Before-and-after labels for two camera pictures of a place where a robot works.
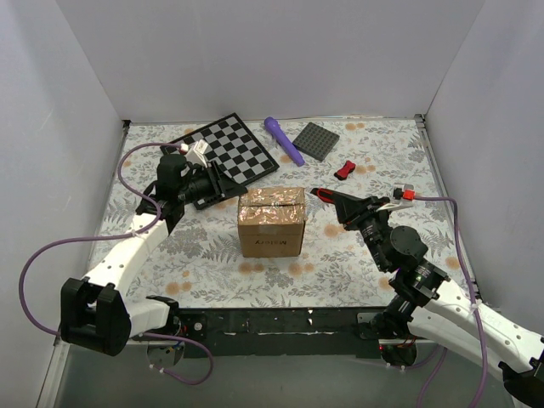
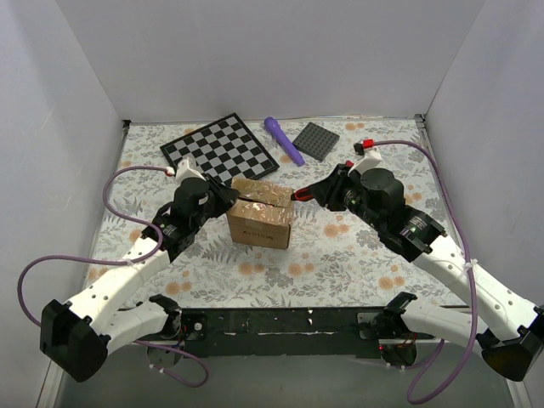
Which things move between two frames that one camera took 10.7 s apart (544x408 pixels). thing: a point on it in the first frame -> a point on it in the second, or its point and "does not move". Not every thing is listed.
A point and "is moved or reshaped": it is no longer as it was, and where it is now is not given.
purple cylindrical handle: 287,143 does not move
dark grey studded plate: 316,141 does not move
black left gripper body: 214,184 -> 217,194
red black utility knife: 325,194 is moved or reshaped
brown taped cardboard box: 271,221 is moved or reshaped
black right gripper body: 354,215 -> 333,192
